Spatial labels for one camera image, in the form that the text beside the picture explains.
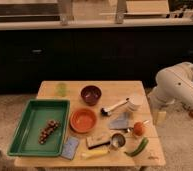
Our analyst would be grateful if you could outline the white stacked cups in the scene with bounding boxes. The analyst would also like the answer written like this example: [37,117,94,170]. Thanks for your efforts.
[127,93,144,111]

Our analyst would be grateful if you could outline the dark maroon bowl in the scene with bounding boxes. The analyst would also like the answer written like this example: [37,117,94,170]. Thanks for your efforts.
[81,85,102,106]

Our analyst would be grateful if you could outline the red tomato toy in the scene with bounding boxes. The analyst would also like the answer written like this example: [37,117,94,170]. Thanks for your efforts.
[133,122,145,136]

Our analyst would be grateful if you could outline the yellow corn toy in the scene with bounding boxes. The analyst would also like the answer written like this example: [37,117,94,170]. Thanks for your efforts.
[81,150,109,159]

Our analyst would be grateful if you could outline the blue sponge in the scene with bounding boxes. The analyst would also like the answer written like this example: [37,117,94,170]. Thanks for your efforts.
[61,136,79,160]

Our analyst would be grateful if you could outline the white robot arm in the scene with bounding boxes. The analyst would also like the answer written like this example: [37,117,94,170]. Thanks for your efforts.
[148,62,193,125]

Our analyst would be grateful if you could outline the brown grape bunch toy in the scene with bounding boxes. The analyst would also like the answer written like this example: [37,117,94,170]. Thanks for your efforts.
[39,120,60,144]

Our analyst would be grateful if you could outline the wooden block brush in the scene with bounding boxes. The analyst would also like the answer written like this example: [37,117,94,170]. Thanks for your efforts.
[86,134,110,149]

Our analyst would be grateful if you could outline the green plastic tray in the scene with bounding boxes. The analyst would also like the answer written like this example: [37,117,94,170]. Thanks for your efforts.
[7,99,70,157]

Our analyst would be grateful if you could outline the green chili pepper toy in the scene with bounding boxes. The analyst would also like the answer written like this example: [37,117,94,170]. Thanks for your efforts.
[124,137,149,157]

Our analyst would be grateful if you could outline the wooden table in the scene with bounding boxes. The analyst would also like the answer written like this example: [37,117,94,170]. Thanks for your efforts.
[14,81,166,168]

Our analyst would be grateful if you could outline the metal measuring cup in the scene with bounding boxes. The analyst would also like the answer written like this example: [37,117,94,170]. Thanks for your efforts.
[110,133,126,149]

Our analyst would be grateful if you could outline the light green cup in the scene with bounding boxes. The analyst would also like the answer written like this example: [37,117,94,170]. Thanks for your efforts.
[56,82,67,97]

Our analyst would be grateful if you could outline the orange red bowl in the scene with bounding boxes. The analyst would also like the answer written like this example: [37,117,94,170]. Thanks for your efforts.
[70,108,97,133]

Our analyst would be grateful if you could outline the grey folded cloth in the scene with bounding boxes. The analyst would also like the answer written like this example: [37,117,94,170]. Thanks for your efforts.
[108,112,130,130]

